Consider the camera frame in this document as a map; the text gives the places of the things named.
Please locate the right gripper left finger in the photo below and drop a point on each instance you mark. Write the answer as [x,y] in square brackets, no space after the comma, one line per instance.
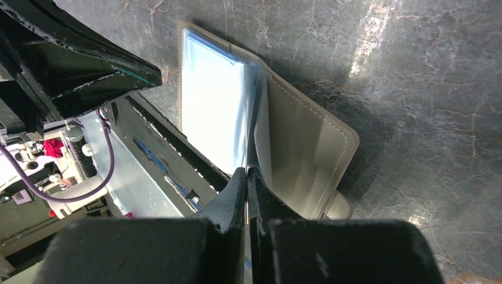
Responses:
[223,254]

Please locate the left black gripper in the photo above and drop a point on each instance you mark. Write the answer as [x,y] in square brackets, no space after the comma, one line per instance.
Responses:
[55,67]

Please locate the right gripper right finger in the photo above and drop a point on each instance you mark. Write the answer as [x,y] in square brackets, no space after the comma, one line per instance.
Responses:
[280,243]

